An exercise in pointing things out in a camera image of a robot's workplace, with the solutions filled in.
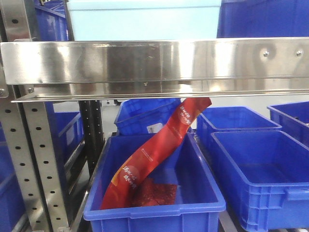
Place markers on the light blue plastic bin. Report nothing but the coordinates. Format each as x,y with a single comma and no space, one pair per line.
141,20

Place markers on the black perforated shelf upright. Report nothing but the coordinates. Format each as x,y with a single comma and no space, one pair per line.
93,132

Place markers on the blue bin behind right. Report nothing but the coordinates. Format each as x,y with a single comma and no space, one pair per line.
232,118

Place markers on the blue bin upper left background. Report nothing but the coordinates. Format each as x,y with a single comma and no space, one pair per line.
51,20

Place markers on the perforated steel shelf upright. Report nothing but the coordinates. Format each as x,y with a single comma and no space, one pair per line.
30,127

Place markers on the blue bins left shelf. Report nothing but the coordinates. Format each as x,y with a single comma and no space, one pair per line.
12,207

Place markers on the flat red snack packet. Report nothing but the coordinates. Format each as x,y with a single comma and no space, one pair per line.
150,193

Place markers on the blue bin with red packets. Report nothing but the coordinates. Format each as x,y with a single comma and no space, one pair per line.
198,198

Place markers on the dark blue bin upper right shelf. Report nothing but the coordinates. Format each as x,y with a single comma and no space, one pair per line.
263,18

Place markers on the blue bin far right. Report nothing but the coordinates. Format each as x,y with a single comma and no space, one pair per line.
294,119

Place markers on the tilted blue bin with label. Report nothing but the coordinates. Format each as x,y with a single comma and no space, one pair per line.
144,116

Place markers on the right shelf steel front rail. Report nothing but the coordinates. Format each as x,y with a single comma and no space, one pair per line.
97,70

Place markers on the long red snack packet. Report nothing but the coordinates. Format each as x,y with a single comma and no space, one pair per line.
153,152

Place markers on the blue bin front right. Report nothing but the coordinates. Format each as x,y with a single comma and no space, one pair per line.
265,178

